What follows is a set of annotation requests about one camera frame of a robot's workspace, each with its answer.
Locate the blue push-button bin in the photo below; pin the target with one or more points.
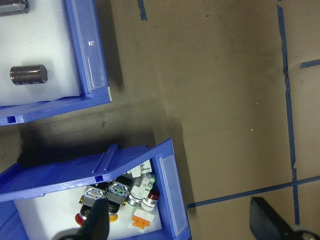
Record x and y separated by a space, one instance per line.
62 170

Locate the blue battery bin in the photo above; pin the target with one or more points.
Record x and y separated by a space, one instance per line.
85 50

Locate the dark cylindrical battery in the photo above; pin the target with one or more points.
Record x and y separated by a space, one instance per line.
28 75
12 6

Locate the red mushroom push button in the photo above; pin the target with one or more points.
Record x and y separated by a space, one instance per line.
93 193

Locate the yellow mushroom push button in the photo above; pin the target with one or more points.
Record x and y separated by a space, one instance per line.
120 191

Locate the orange white contact block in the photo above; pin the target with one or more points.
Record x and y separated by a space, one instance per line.
141 220

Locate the pile of small mixed parts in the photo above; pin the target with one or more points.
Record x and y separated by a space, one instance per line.
50 212

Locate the green push button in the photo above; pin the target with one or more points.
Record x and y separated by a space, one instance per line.
141 186

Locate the dark red push button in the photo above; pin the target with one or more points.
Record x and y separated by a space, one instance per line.
152 196

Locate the white plastic contact block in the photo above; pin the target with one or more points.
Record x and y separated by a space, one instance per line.
140 170

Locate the black cylinders in far bin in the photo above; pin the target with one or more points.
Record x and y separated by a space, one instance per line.
37 37

